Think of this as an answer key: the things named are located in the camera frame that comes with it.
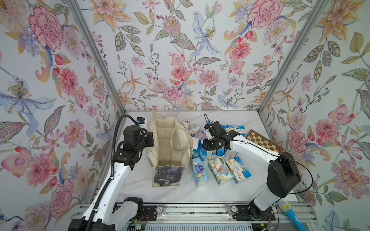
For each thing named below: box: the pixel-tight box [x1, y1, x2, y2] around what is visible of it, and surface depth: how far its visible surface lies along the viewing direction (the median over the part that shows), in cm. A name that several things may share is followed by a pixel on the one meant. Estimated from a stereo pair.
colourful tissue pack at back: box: [181, 122, 201, 137], surface depth 106 cm
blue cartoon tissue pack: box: [191, 157, 209, 187], surface depth 81 cm
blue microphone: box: [278, 199, 307, 231], surface depth 75 cm
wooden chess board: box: [244, 129, 285, 154], surface depth 102 cm
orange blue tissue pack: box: [225, 156, 252, 184], surface depth 84 cm
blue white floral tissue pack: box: [224, 125, 246, 137], surface depth 101 cm
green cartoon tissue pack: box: [207, 156, 235, 186], surface depth 86 cm
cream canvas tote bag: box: [145, 112, 194, 188], surface depth 83 cm
